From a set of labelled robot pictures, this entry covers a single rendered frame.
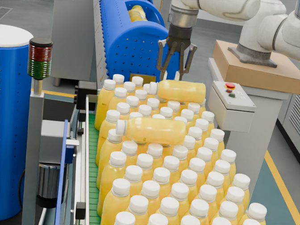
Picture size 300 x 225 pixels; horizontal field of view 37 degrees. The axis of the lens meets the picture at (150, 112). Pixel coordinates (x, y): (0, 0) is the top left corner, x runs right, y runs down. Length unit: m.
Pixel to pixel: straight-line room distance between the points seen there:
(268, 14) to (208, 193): 1.13
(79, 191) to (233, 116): 0.57
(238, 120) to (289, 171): 2.08
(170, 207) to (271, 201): 2.21
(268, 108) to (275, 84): 0.13
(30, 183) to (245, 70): 1.01
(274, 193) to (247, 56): 1.41
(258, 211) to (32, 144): 0.69
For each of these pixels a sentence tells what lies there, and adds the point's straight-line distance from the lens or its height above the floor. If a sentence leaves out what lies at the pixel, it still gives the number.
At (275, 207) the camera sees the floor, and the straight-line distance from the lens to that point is 3.11.
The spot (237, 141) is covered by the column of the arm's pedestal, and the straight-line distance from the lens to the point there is 2.14.
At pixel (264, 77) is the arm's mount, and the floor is 1.05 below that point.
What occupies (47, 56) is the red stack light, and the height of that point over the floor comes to 1.22.
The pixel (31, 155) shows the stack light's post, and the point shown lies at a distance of 1.41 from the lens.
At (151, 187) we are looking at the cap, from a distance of 1.03.
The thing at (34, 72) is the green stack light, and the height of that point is 1.18.
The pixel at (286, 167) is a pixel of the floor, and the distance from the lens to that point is 3.63.
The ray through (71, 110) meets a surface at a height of 0.15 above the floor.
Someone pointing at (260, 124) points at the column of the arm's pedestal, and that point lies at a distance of 2.12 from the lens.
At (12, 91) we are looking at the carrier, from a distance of 1.99.
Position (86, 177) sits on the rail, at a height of 0.98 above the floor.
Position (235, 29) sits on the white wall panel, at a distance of 7.12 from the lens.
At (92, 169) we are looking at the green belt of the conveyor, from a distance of 1.38.
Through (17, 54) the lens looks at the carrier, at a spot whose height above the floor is 0.99.
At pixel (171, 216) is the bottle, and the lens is 0.99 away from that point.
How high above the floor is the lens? 1.66
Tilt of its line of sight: 25 degrees down
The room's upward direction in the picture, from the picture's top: 11 degrees clockwise
